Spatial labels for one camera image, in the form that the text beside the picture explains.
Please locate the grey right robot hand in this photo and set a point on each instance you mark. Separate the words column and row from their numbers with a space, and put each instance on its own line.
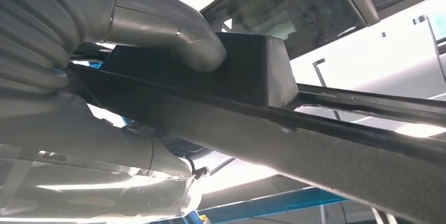
column 87, row 166

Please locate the white car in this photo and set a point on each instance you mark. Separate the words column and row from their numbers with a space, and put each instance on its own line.
column 348, row 72

